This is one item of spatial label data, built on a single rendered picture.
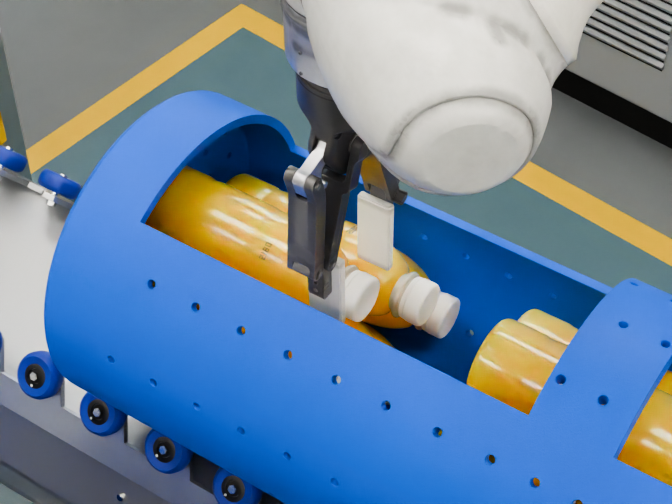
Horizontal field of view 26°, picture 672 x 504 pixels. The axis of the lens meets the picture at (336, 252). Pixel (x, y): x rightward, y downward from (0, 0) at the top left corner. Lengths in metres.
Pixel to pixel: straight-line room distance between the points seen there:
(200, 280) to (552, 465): 0.30
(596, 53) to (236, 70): 0.77
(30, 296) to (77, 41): 1.83
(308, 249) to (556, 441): 0.22
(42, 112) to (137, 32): 0.32
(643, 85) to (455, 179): 2.20
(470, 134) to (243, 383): 0.42
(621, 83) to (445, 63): 2.26
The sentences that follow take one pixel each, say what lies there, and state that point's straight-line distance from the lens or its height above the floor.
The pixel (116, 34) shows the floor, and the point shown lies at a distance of 3.29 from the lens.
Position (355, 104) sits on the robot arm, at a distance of 0.76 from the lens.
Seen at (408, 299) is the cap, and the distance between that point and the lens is 1.19.
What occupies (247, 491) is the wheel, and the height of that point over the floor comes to 0.97.
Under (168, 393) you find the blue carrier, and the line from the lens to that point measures 1.15.
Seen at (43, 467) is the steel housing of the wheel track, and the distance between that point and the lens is 1.44.
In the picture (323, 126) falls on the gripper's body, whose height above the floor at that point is 1.36.
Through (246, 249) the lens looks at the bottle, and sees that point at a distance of 1.16.
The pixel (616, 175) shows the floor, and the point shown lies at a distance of 2.97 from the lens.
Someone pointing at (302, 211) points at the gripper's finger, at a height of 1.30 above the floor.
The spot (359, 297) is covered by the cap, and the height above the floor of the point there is 1.17.
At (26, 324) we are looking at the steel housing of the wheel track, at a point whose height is 0.93.
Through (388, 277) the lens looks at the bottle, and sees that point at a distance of 1.20.
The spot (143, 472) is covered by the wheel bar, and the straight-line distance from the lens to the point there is 1.35.
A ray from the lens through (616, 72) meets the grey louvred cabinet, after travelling 2.97.
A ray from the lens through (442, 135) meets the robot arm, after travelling 0.73.
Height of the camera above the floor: 2.02
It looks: 47 degrees down
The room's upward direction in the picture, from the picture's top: straight up
